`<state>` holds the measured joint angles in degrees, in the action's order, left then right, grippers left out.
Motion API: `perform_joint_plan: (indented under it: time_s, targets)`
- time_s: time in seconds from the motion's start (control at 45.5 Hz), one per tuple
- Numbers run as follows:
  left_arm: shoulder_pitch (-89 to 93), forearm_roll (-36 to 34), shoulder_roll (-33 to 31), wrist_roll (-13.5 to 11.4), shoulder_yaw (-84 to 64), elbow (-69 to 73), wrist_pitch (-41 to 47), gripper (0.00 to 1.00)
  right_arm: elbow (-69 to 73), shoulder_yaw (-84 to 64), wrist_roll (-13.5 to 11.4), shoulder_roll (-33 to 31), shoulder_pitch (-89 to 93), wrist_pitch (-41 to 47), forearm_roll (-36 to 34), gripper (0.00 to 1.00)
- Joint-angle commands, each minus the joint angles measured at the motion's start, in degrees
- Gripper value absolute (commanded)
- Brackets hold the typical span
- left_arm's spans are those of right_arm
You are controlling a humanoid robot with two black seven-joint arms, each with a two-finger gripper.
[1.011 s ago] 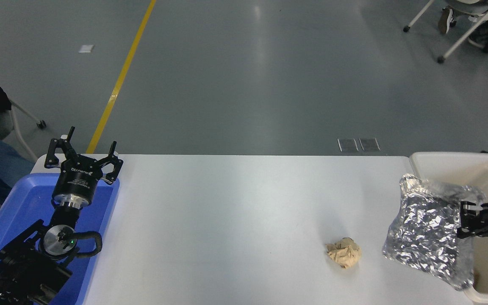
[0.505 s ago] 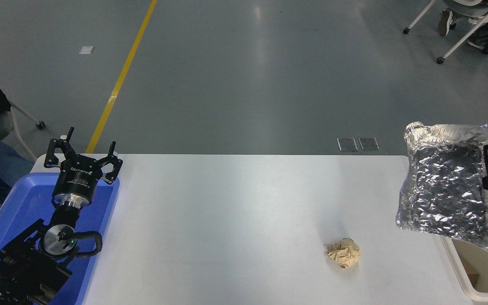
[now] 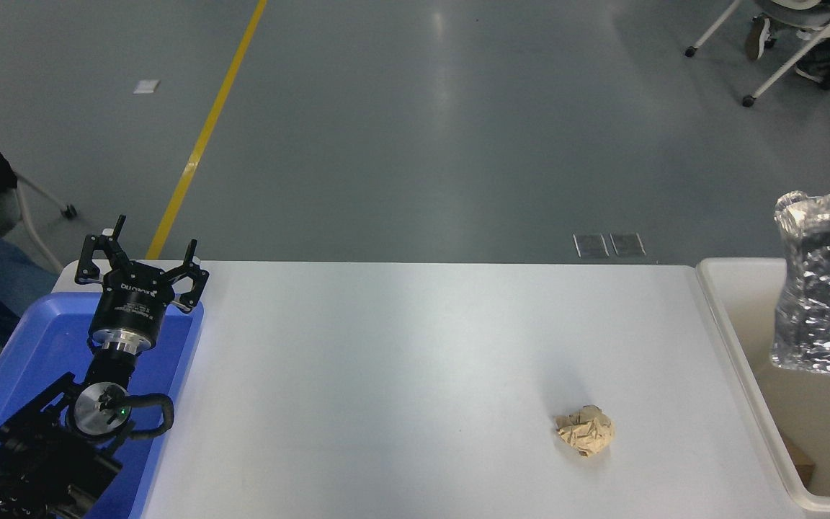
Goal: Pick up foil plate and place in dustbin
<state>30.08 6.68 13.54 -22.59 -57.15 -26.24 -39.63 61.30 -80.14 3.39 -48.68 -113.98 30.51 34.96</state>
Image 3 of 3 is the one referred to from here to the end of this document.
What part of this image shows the large pale bin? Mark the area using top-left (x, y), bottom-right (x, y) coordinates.
top-left (696, 258), bottom-right (830, 516)

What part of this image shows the blue plastic tray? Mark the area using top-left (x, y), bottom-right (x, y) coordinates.
top-left (0, 292), bottom-right (205, 519)

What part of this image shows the metal floor outlet cover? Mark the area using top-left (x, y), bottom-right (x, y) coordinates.
top-left (610, 232), bottom-right (646, 257)
top-left (574, 233), bottom-right (610, 258)

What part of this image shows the foil plate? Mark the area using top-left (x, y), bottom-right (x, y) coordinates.
top-left (770, 190), bottom-right (830, 381)

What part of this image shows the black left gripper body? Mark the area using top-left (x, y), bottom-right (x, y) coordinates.
top-left (89, 262), bottom-right (187, 341)

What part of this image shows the crumpled tan paper ball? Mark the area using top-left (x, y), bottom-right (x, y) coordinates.
top-left (555, 405), bottom-right (615, 458)

